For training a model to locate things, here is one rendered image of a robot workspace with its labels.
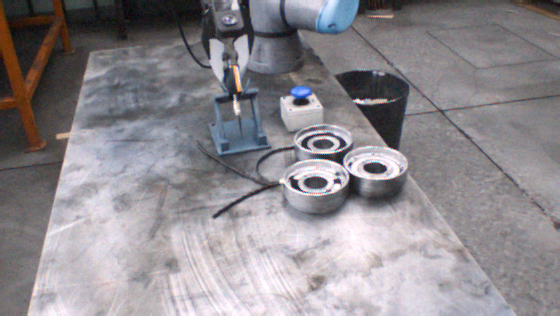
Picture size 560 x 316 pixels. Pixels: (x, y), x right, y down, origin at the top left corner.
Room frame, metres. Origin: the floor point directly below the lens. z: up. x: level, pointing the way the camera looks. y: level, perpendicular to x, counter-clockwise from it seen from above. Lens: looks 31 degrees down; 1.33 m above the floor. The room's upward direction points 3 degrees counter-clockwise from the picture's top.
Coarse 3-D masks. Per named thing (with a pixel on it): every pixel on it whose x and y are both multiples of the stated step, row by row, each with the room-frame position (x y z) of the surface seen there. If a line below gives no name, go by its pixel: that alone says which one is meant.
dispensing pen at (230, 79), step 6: (228, 54) 1.01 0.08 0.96; (228, 60) 1.01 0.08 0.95; (228, 66) 1.00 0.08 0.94; (228, 72) 0.98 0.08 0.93; (234, 72) 0.98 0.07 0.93; (228, 78) 0.97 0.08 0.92; (234, 78) 0.97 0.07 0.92; (228, 84) 0.97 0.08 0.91; (234, 84) 0.97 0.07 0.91; (228, 90) 0.96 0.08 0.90; (234, 90) 0.96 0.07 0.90; (234, 96) 0.97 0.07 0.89; (234, 102) 0.96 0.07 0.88; (234, 108) 0.96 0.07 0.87; (240, 126) 0.94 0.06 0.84; (240, 132) 0.94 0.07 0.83
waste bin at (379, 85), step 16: (352, 80) 2.18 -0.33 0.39; (368, 80) 2.18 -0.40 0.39; (384, 80) 2.15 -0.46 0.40; (400, 80) 2.08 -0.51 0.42; (352, 96) 2.18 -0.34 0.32; (368, 96) 2.17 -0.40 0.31; (384, 96) 2.14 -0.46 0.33; (400, 96) 1.91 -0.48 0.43; (368, 112) 1.87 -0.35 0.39; (384, 112) 1.87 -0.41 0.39; (400, 112) 1.91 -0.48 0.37; (384, 128) 1.88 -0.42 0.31; (400, 128) 1.95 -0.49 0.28
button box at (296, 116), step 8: (288, 96) 1.05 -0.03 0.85; (312, 96) 1.05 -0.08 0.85; (280, 104) 1.05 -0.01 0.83; (288, 104) 1.01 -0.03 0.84; (296, 104) 1.01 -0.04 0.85; (304, 104) 1.01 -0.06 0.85; (312, 104) 1.01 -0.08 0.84; (288, 112) 0.98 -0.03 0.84; (296, 112) 0.98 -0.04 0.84; (304, 112) 0.99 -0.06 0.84; (312, 112) 0.99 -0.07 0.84; (320, 112) 0.99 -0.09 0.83; (288, 120) 0.98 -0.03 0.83; (296, 120) 0.98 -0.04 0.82; (304, 120) 0.99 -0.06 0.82; (312, 120) 0.99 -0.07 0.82; (320, 120) 0.99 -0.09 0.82; (288, 128) 0.98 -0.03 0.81; (296, 128) 0.98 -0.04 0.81
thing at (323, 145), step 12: (300, 132) 0.91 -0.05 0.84; (312, 132) 0.92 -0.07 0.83; (336, 132) 0.92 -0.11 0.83; (348, 132) 0.89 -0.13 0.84; (312, 144) 0.88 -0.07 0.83; (324, 144) 0.90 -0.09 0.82; (336, 144) 0.87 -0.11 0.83; (348, 144) 0.85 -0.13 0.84; (300, 156) 0.85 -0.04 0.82; (312, 156) 0.83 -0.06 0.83; (324, 156) 0.83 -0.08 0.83; (336, 156) 0.83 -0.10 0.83
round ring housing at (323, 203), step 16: (304, 160) 0.80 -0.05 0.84; (320, 160) 0.80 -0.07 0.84; (288, 176) 0.77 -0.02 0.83; (304, 176) 0.77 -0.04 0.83; (320, 176) 0.77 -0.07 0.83; (288, 192) 0.73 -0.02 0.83; (336, 192) 0.71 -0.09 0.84; (304, 208) 0.71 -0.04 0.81; (320, 208) 0.70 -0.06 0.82; (336, 208) 0.72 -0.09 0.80
